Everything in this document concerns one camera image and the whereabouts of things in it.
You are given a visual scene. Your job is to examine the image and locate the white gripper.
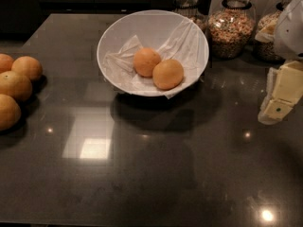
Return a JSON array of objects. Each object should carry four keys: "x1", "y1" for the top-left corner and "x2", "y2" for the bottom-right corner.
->
[{"x1": 258, "y1": 0, "x2": 303, "y2": 125}]

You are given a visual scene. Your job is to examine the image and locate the orange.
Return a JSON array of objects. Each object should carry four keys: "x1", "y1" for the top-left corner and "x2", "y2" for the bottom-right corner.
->
[
  {"x1": 0, "y1": 71, "x2": 32, "y2": 102},
  {"x1": 11, "y1": 56, "x2": 43, "y2": 81},
  {"x1": 133, "y1": 47, "x2": 161, "y2": 78},
  {"x1": 0, "y1": 54, "x2": 14, "y2": 73},
  {"x1": 0, "y1": 95, "x2": 22, "y2": 131},
  {"x1": 152, "y1": 59, "x2": 184, "y2": 90}
]

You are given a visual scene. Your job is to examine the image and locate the white bowl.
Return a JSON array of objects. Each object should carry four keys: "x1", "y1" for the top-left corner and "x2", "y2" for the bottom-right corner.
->
[{"x1": 96, "y1": 9, "x2": 210, "y2": 97}]

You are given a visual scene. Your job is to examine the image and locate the glass jar behind bowl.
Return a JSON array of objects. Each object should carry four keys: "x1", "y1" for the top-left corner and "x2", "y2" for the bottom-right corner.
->
[{"x1": 174, "y1": 0, "x2": 207, "y2": 32}]

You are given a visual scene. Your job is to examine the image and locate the glass jar right edge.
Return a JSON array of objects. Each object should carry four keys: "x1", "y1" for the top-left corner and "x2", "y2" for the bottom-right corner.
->
[{"x1": 253, "y1": 0, "x2": 292, "y2": 63}]

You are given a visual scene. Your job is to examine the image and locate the glass jar with grains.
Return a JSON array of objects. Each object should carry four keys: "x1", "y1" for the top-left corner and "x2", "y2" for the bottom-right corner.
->
[{"x1": 207, "y1": 0, "x2": 256, "y2": 60}]

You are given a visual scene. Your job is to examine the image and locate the white paper liner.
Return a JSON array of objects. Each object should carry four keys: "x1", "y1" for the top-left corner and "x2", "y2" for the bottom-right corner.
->
[{"x1": 102, "y1": 17, "x2": 209, "y2": 100}]

